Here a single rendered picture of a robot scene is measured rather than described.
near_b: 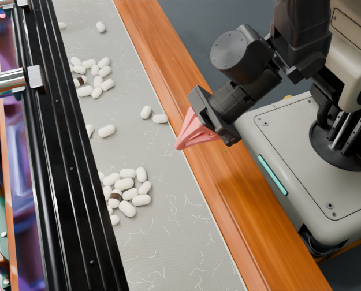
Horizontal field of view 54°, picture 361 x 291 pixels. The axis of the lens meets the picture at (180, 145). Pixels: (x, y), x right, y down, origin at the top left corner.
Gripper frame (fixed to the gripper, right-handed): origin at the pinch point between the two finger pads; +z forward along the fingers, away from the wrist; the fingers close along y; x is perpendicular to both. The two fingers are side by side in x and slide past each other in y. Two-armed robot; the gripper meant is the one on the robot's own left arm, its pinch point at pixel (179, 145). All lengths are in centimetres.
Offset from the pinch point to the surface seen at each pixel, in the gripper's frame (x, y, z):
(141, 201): 2.0, 2.5, 13.2
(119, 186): -0.1, -2.0, 15.4
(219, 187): 10.9, 5.3, 1.5
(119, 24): 11, -57, 6
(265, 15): 141, -145, -32
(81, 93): -1.1, -30.3, 16.7
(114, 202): -1.4, 1.0, 16.6
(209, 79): 102, -100, 14
